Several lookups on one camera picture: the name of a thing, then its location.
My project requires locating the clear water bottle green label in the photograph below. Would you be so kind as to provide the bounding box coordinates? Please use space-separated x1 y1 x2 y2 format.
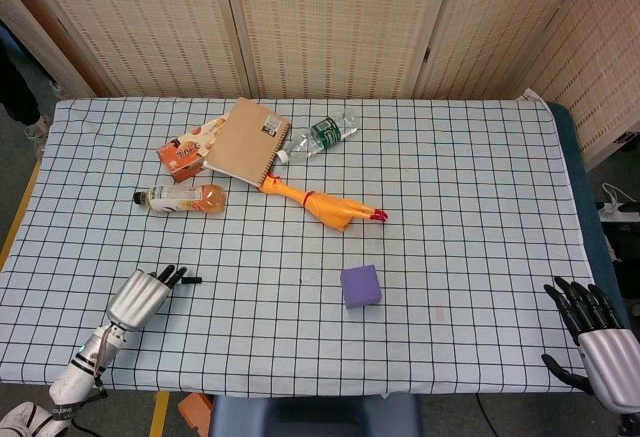
277 107 362 165

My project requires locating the yellow rubber chicken toy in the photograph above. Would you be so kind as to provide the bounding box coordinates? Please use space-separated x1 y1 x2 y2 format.
259 172 390 234

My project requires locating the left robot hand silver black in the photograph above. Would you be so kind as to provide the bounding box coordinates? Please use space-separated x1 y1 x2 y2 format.
106 265 189 333

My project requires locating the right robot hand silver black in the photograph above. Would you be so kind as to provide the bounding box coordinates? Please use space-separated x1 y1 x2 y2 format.
541 276 640 416

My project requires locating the blue robot base seat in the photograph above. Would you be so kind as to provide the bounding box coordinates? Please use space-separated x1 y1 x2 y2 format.
208 392 423 437

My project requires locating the brown spiral notebook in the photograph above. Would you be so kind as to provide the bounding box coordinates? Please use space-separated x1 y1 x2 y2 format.
203 97 293 189

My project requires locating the orange box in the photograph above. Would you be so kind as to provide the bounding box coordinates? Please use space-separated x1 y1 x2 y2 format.
178 392 215 431

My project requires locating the woven folding screen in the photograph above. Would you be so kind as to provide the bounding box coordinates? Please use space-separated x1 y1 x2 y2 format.
0 0 640 171

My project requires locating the white power strip with cable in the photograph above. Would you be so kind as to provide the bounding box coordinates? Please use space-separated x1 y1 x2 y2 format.
596 182 640 222

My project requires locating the blue checked tablecloth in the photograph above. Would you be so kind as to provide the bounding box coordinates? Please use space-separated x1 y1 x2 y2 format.
0 87 602 401

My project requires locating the orange drink carton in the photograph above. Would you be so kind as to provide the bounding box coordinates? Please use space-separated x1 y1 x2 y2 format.
157 112 232 184

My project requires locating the person in dark trousers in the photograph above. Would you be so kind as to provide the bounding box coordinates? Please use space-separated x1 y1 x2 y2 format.
0 21 52 149

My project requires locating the black equipment case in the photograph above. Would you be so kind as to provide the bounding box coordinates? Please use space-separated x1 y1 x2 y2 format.
601 216 640 304

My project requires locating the purple foam cube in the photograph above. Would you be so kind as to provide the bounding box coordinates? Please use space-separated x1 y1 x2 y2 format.
339 264 385 311

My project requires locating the orange juice bottle black cap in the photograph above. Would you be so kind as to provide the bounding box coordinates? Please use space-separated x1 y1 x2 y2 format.
131 182 228 218

